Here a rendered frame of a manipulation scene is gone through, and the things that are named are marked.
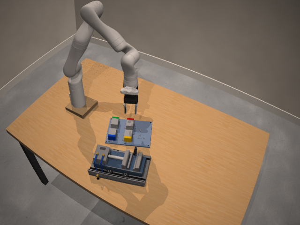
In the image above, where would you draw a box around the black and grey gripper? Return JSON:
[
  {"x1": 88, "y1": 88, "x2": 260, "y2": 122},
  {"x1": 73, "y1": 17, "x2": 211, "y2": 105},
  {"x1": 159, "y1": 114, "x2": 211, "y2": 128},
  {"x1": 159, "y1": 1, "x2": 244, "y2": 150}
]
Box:
[{"x1": 120, "y1": 79, "x2": 138, "y2": 114}]

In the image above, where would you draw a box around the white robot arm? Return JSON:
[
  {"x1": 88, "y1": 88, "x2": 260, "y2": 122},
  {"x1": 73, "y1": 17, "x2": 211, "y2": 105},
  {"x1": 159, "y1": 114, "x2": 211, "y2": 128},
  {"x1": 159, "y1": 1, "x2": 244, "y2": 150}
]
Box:
[{"x1": 63, "y1": 1, "x2": 140, "y2": 108}]

